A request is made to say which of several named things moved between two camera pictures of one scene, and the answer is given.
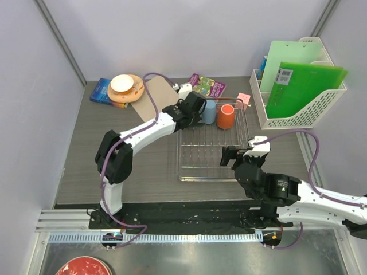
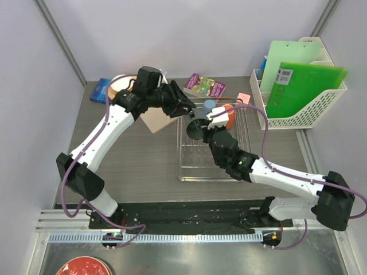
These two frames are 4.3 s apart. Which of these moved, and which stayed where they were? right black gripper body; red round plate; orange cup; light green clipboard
Moved: right black gripper body
Stayed: red round plate; light green clipboard; orange cup
